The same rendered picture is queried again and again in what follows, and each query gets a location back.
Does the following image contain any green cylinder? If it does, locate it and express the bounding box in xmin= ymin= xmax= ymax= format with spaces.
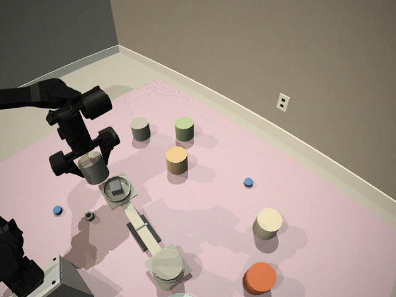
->
xmin=174 ymin=116 xmax=194 ymax=142

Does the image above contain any orange cylinder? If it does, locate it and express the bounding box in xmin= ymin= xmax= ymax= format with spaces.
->
xmin=243 ymin=262 xmax=277 ymax=295

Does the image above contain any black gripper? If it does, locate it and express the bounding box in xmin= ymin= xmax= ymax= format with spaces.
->
xmin=49 ymin=125 xmax=121 ymax=178

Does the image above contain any white hex nut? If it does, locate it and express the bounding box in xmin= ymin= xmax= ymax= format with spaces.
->
xmin=85 ymin=211 xmax=95 ymax=222

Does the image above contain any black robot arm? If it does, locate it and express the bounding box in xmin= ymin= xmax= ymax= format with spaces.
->
xmin=0 ymin=78 xmax=113 ymax=297

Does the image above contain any blue cylinder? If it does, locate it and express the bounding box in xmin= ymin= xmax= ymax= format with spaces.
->
xmin=53 ymin=205 xmax=62 ymax=215
xmin=243 ymin=178 xmax=253 ymax=187

